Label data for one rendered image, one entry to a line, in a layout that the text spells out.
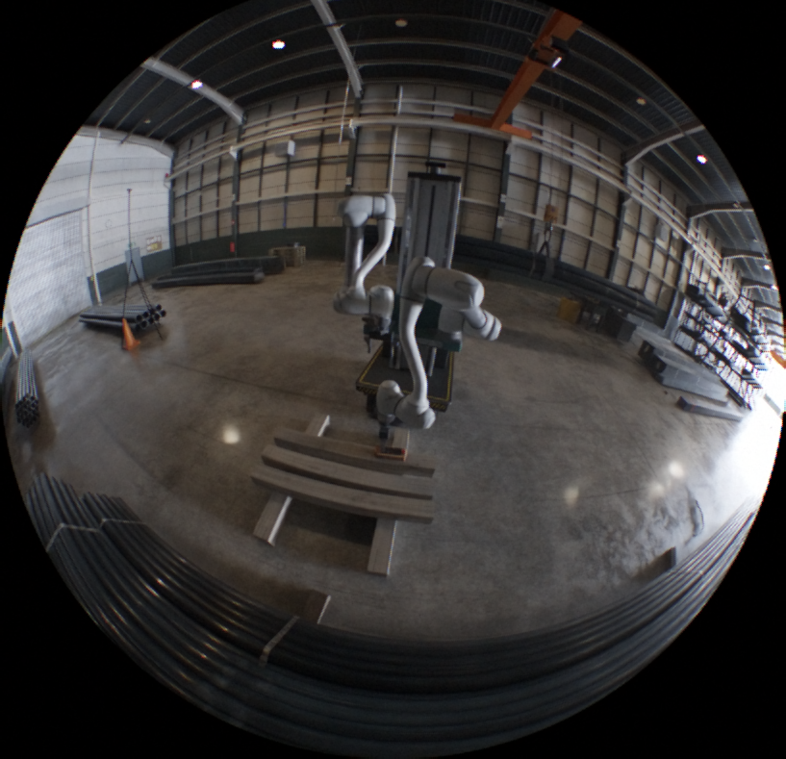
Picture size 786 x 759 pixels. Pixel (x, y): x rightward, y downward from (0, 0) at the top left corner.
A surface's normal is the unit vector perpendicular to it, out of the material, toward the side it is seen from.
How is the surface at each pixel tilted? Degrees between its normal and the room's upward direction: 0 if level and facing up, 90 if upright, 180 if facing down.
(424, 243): 90
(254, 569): 0
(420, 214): 90
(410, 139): 90
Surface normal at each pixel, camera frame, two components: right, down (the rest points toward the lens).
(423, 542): 0.08, -0.85
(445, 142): -0.14, 0.50
